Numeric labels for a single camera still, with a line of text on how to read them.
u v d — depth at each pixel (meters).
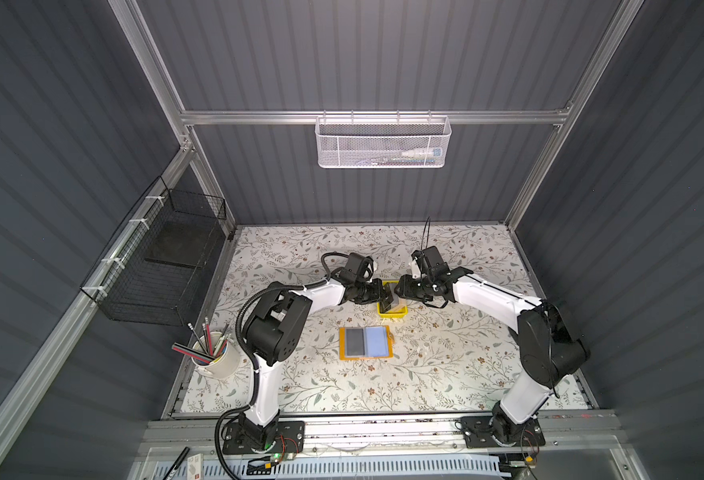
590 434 0.74
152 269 0.73
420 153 0.91
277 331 0.53
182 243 0.78
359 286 0.82
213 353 0.81
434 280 0.70
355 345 0.89
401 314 0.96
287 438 0.72
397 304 0.94
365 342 0.89
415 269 0.77
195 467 0.69
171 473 0.69
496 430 0.68
